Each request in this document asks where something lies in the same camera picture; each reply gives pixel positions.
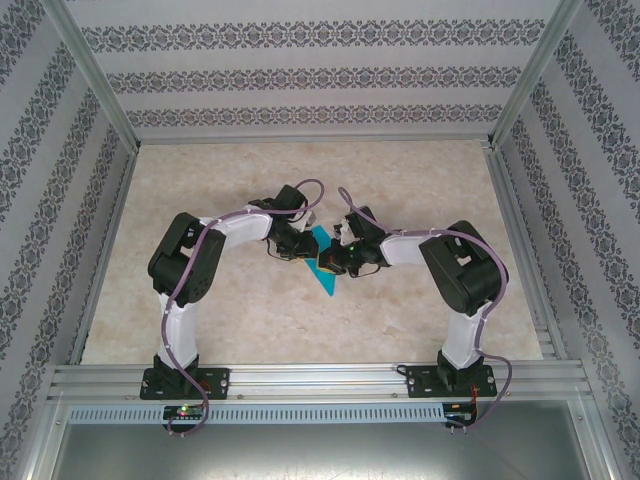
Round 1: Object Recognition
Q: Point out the aluminium frame post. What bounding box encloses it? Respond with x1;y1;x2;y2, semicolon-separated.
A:
488;0;586;151
45;0;142;153

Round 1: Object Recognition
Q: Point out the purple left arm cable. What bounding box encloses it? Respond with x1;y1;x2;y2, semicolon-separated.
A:
158;178;326;440

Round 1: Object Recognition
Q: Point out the aluminium side rail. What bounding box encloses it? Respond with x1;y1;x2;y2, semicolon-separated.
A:
482;142;571;361
67;149;142;366

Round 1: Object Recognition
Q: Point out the grey metal sheet panel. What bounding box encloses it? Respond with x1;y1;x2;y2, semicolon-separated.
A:
49;422;616;480

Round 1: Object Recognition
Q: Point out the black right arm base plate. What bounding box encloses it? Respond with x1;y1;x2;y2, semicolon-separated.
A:
403;364;497;400

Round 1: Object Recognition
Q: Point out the aluminium frame strut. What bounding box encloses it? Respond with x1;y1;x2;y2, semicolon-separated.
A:
14;399;71;480
567;399;624;480

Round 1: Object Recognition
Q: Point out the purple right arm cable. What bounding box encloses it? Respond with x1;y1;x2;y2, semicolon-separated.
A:
338;186;515;434

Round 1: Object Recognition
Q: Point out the slotted grey cable duct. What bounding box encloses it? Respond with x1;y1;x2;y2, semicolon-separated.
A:
67;402;448;426

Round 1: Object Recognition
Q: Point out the long aluminium mounting rail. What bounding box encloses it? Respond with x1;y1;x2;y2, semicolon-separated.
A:
47;362;590;404

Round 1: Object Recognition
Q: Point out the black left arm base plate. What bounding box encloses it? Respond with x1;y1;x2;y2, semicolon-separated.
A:
139;367;231;401

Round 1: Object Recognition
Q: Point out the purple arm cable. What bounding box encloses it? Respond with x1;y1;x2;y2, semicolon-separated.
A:
158;178;326;440
338;186;515;434

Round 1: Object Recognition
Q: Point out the blue square paper sheet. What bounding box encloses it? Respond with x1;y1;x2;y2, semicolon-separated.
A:
303;224;339;300

